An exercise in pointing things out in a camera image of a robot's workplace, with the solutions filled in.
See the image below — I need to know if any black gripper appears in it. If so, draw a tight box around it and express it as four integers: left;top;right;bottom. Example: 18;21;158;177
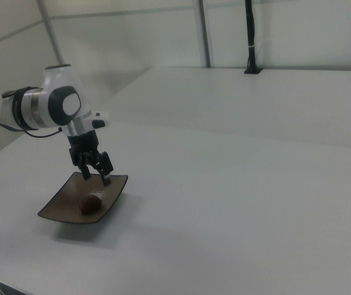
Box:
66;130;115;187

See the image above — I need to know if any small dark red food item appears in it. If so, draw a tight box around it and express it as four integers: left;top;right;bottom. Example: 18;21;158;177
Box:
79;193;103;215

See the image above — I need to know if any square brown ceramic plate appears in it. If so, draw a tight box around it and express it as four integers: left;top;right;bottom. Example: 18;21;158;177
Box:
37;171;129;226

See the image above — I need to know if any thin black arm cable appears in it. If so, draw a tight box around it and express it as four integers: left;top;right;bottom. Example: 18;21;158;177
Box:
0;122;63;139

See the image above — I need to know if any grey metal partition post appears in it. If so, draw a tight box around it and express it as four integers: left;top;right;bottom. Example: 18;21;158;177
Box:
36;0;66;67
198;0;213;68

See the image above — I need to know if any black camera pole with clamp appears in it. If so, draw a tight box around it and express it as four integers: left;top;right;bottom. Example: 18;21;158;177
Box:
243;0;264;76

